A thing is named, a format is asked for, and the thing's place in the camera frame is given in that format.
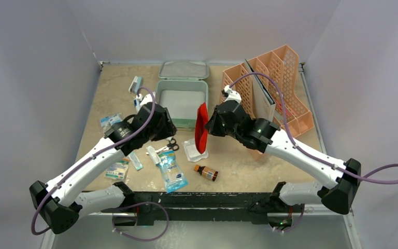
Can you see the mint green open case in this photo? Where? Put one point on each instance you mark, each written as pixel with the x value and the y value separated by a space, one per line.
pixel 182 89

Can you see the small white blue tube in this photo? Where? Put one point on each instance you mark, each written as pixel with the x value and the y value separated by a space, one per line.
pixel 137 103

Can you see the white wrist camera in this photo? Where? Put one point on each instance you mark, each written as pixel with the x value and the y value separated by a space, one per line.
pixel 230 95
pixel 144 99

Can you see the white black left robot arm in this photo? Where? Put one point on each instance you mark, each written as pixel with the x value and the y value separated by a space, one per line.
pixel 62 201

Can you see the red first aid pouch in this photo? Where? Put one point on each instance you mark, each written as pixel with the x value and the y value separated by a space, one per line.
pixel 200 134

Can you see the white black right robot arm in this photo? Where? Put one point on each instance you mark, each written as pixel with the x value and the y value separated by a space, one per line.
pixel 333 186

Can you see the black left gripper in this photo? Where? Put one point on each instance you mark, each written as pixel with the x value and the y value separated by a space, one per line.
pixel 168 128

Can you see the brown glass medicine bottle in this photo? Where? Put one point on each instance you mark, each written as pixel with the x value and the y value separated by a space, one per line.
pixel 206 172

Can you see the small white packet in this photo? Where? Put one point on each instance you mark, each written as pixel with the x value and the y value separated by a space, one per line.
pixel 152 153

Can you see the blue white sachet packet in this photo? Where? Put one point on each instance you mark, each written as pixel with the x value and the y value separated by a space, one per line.
pixel 105 123

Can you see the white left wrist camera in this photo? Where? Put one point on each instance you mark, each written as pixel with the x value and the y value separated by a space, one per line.
pixel 144 99

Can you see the white gauze packets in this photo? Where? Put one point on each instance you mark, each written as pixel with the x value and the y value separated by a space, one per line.
pixel 192 154

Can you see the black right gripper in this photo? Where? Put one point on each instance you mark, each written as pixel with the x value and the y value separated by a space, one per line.
pixel 214 121

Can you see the blue wet wipes packet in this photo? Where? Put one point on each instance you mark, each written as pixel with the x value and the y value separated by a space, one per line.
pixel 171 172

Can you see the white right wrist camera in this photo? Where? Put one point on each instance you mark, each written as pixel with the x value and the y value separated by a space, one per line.
pixel 230 95

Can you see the peach plastic file organizer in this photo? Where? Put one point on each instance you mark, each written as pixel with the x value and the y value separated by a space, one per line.
pixel 280 68

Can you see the bandage box in bag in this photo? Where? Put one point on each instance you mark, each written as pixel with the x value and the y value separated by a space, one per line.
pixel 118 170

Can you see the small teal strip packet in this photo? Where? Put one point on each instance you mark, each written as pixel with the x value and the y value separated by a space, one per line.
pixel 135 161

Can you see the grey folder in organizer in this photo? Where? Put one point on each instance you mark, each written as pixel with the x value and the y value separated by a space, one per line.
pixel 263 103

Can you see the black handled scissors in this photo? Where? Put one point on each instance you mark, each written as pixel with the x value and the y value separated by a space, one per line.
pixel 172 145

